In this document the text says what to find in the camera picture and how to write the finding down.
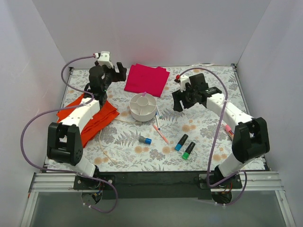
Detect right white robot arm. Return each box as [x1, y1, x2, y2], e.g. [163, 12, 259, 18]
[172, 73, 270, 188]

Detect purple cable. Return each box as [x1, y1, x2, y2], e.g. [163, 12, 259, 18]
[20, 53, 119, 213]
[176, 68, 248, 207]

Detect magenta cloth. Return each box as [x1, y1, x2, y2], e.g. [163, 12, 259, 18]
[124, 64, 170, 97]

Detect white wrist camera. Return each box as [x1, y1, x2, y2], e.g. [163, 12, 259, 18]
[94, 51, 114, 69]
[175, 75, 191, 92]

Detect blue capped black highlighter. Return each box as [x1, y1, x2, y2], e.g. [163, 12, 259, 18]
[175, 134, 188, 151]

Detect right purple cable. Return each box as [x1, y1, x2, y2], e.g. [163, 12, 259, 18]
[176, 68, 248, 207]

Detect white round organizer container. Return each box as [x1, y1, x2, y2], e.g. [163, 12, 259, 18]
[129, 93, 157, 122]

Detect salmon pink pen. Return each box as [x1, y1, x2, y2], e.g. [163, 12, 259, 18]
[152, 125, 169, 144]

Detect beige string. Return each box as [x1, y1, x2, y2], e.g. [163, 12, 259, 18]
[98, 118, 144, 165]

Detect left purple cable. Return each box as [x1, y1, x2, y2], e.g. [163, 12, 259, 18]
[20, 53, 119, 213]

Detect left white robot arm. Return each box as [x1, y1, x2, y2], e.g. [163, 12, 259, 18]
[47, 62, 127, 189]

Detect green capped black highlighter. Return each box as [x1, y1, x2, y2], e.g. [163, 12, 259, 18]
[182, 142, 196, 160]

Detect pink capped clear tube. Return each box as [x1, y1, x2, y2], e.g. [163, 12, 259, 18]
[224, 125, 234, 140]

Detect orange cloth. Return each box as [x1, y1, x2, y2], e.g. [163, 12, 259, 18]
[57, 94, 119, 148]

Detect grey blue glue stick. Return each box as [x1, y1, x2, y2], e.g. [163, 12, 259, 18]
[138, 136, 152, 145]

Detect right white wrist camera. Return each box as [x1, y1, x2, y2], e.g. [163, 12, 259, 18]
[175, 75, 191, 92]

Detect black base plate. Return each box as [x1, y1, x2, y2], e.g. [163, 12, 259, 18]
[73, 170, 242, 201]

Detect aluminium rail frame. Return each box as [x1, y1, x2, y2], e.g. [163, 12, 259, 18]
[20, 171, 295, 227]

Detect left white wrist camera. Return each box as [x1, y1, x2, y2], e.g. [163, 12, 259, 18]
[94, 51, 114, 69]

